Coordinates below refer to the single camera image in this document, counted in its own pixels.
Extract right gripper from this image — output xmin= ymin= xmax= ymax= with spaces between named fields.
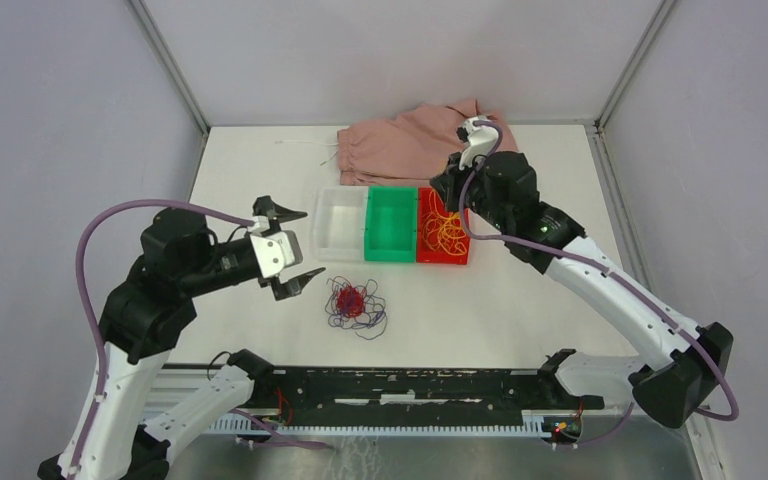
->
xmin=432 ymin=147 xmax=512 ymax=232

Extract yellow cable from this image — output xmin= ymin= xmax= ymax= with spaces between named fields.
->
xmin=420 ymin=190 xmax=471 ymax=256

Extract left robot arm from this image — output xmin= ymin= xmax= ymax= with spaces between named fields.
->
xmin=37 ymin=196 xmax=313 ymax=479

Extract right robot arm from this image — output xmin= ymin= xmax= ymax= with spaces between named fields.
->
xmin=430 ymin=152 xmax=739 ymax=428

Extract pink cloth shorts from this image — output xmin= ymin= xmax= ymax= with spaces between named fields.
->
xmin=336 ymin=98 xmax=519 ymax=187

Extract red plastic bin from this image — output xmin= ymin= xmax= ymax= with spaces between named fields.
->
xmin=416 ymin=187 xmax=471 ymax=265

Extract green plastic bin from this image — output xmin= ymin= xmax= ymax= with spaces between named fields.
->
xmin=363 ymin=186 xmax=419 ymax=263

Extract white plastic bin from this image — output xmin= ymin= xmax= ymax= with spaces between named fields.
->
xmin=312 ymin=186 xmax=368 ymax=262

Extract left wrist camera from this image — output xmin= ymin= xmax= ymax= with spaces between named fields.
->
xmin=249 ymin=231 xmax=303 ymax=279

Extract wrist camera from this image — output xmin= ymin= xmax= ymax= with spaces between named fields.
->
xmin=249 ymin=231 xmax=303 ymax=279
xmin=456 ymin=116 xmax=503 ymax=170

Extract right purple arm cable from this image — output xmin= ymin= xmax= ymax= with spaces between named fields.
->
xmin=458 ymin=119 xmax=740 ymax=452

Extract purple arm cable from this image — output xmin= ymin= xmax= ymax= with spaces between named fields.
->
xmin=65 ymin=199 xmax=332 ymax=480
xmin=458 ymin=119 xmax=740 ymax=452

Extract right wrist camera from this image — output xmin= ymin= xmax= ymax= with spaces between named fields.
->
xmin=456 ymin=116 xmax=503 ymax=170

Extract red cable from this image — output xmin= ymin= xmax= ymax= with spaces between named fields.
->
xmin=334 ymin=284 xmax=367 ymax=319

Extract white drawstring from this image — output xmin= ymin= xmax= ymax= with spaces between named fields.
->
xmin=275 ymin=139 xmax=338 ymax=166

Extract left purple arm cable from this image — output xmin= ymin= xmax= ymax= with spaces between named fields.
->
xmin=65 ymin=199 xmax=332 ymax=480

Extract white cable duct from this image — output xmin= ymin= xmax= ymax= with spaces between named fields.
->
xmin=205 ymin=414 xmax=551 ymax=439

